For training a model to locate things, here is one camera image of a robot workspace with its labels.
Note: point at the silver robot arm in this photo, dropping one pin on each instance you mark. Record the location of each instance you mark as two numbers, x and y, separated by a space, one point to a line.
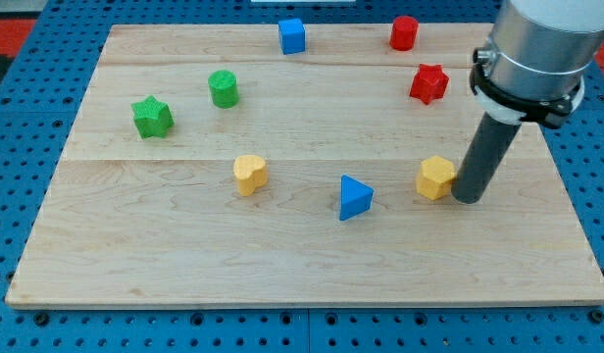
531 65

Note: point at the yellow heart block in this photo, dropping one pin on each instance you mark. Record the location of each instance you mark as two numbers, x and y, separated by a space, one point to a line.
250 173

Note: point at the blue triangle block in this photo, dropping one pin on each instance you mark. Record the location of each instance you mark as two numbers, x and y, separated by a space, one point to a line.
355 197

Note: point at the wooden board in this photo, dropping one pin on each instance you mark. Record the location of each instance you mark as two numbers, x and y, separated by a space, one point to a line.
157 223

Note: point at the green cylinder block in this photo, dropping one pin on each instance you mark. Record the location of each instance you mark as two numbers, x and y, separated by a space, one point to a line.
223 89

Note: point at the yellow hexagon block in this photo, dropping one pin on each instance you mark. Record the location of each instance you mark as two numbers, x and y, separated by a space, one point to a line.
435 177

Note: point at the blue cube block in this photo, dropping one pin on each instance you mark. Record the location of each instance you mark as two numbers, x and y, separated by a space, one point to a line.
291 36

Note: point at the green star block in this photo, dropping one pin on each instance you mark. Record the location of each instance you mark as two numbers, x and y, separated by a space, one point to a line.
152 118

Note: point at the red star block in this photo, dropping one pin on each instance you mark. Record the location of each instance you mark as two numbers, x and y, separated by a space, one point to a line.
429 83

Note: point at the red cylinder block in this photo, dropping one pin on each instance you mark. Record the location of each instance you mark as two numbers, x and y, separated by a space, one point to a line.
403 33

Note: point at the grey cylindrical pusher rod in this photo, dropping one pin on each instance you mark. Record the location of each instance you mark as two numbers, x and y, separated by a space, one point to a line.
484 155

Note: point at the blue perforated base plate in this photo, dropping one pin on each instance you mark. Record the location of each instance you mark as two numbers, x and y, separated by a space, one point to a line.
39 97

